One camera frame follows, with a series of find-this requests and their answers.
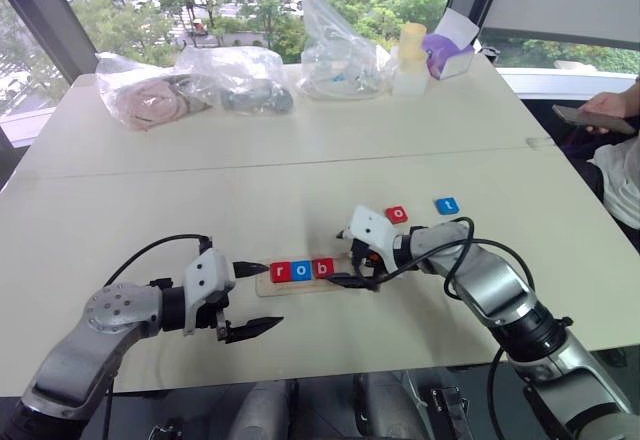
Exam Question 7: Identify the clear plastic bag with parts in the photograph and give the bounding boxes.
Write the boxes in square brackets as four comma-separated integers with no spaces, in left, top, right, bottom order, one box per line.
[295,0,394,102]

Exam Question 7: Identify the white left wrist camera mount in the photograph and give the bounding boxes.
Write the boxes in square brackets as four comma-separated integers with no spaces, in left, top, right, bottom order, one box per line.
[181,248,238,337]

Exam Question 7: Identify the plastic bag with pink cloth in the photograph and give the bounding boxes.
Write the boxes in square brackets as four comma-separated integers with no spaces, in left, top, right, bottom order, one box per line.
[94,51,217,134]

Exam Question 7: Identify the blue letter block o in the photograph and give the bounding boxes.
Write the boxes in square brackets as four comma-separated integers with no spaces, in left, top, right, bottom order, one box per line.
[290,259,315,282]

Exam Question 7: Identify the purple and white box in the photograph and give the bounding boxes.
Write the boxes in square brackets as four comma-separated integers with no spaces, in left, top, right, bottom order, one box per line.
[421,7,482,82]

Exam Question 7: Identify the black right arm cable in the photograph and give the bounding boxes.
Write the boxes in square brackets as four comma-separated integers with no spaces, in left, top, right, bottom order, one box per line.
[367,216,537,440]

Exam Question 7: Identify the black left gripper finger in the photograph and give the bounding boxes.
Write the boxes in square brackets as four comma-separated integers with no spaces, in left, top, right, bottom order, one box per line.
[224,315,286,346]
[232,260,272,280]

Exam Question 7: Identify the black boxy device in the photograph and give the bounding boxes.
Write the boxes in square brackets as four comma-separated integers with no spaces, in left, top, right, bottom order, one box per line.
[426,383,472,440]

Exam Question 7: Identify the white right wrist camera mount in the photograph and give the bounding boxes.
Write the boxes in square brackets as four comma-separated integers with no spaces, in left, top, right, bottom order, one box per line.
[341,204,397,272]

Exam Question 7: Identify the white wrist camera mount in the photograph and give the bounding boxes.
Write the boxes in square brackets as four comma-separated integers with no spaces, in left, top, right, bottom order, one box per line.
[181,248,238,337]
[341,204,397,272]

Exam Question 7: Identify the wooden letter tray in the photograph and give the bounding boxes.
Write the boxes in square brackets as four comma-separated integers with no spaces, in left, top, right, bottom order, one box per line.
[255,254,372,298]

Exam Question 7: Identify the dark smartphone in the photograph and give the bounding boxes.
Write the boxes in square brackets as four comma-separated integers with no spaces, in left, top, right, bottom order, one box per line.
[551,103,638,136]

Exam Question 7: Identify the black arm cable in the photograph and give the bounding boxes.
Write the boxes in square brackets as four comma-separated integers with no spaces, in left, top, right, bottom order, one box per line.
[367,216,537,440]
[101,233,213,440]

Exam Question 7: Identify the small black clamp part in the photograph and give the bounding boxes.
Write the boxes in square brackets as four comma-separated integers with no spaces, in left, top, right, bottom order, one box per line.
[148,418,185,440]

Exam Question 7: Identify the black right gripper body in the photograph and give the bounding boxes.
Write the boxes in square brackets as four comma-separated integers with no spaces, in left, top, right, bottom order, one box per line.
[349,238,389,282]

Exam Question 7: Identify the person's bare hand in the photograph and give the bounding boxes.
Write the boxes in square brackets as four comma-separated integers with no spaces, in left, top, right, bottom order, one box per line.
[581,91,640,120]

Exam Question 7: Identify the pale yellow stacked cups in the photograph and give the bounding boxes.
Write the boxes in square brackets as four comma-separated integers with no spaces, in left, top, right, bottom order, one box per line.
[397,22,428,75]

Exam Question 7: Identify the plastic bag with dark items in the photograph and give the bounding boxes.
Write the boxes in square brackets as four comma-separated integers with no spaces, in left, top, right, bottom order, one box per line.
[174,45,296,116]

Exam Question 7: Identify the dark rounded grey shape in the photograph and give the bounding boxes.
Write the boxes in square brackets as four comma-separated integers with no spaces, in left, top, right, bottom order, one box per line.
[353,372,427,440]
[233,380,293,440]

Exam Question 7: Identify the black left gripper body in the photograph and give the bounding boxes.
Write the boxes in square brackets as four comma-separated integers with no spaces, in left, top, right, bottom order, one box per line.
[197,286,237,345]

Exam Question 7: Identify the person's white clothed body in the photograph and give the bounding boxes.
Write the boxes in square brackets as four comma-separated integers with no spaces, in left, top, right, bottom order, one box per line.
[588,132,640,234]

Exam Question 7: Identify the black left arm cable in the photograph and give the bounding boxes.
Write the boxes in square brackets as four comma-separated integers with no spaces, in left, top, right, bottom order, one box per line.
[101,233,213,440]

